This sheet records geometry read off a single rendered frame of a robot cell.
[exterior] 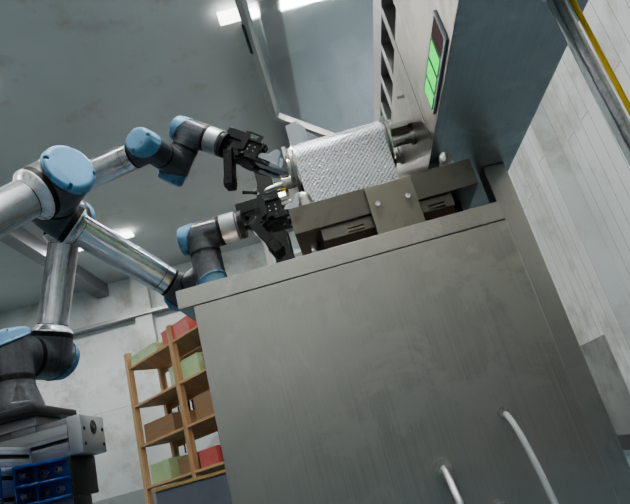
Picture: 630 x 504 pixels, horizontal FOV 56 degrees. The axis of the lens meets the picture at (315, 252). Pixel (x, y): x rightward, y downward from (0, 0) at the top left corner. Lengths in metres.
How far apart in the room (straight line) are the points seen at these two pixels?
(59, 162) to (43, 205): 0.10
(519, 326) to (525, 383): 0.10
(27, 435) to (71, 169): 0.65
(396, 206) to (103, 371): 10.29
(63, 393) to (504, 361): 10.73
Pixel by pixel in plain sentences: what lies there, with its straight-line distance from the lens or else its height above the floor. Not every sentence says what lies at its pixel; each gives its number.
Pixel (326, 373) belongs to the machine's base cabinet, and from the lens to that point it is 1.11.
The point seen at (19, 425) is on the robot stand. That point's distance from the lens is 1.64.
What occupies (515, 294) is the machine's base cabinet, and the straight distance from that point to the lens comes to 1.16.
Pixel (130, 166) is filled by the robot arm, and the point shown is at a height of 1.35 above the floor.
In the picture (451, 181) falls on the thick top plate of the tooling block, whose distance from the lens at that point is 1.29.
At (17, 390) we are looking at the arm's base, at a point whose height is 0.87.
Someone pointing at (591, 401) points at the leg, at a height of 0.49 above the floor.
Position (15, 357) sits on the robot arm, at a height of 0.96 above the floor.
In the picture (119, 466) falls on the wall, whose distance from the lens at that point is 11.07.
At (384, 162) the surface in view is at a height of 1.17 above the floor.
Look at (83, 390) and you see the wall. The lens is 11.42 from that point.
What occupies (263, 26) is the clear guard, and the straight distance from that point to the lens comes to 2.21.
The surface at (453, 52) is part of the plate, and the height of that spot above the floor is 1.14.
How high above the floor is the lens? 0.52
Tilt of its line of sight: 19 degrees up
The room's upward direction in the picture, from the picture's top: 15 degrees counter-clockwise
